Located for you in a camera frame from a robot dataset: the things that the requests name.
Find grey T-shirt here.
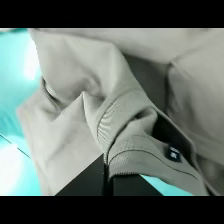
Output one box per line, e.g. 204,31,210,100
15,27,224,197

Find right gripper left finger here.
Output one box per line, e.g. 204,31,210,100
55,152,107,197

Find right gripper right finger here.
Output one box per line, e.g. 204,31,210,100
107,163,164,197

